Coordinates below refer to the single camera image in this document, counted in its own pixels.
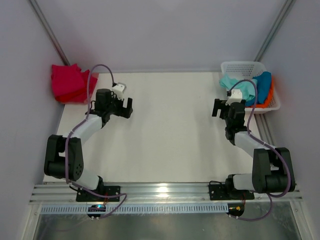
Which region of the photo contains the magenta t shirt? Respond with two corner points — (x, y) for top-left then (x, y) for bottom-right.
(51, 64), (99, 104)

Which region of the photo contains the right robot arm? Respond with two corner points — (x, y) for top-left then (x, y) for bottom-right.
(212, 98), (296, 199)

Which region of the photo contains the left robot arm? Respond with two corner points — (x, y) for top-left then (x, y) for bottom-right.
(44, 83), (133, 201)

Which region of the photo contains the mint green t shirt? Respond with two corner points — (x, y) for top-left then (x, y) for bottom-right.
(219, 74), (256, 101)

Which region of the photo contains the white plastic basket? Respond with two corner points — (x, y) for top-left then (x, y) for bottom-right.
(219, 61), (281, 114)

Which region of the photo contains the red folded t shirt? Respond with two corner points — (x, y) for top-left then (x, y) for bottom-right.
(55, 90), (87, 104)

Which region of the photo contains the orange t shirt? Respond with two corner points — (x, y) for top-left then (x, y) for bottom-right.
(252, 71), (274, 108)

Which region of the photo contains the blue t shirt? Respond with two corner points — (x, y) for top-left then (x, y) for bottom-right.
(243, 71), (273, 108)

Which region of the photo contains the right controller board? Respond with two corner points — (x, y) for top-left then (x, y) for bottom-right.
(227, 203), (245, 218)

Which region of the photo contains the controller board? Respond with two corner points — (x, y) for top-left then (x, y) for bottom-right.
(227, 203), (245, 218)
(87, 204), (106, 219)

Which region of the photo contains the left controller board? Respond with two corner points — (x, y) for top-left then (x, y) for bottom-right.
(87, 204), (106, 219)

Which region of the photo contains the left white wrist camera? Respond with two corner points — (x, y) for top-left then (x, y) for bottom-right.
(111, 83), (127, 101)

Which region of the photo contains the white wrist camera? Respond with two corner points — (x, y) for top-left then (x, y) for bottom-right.
(225, 89), (243, 105)
(111, 83), (127, 101)

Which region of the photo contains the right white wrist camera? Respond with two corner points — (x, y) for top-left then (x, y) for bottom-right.
(225, 89), (243, 105)

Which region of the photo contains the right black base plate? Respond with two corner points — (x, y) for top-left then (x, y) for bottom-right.
(208, 181), (255, 201)

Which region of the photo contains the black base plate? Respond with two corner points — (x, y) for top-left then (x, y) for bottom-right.
(75, 185), (121, 203)
(208, 181), (255, 201)

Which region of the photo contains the aluminium mounting rail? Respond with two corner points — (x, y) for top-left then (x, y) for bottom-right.
(28, 181), (302, 205)

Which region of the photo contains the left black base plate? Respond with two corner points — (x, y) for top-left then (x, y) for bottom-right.
(75, 185), (121, 203)

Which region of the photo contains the slotted grey cable duct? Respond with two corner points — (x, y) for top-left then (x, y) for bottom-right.
(40, 202), (228, 215)

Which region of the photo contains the right corner frame post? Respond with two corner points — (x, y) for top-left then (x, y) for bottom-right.
(254, 0), (296, 62)

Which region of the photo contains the corner frame post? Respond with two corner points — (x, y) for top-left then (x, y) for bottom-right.
(27, 0), (71, 66)
(254, 0), (296, 62)

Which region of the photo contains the left corner frame post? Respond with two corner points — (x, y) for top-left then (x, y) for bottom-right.
(27, 0), (71, 66)

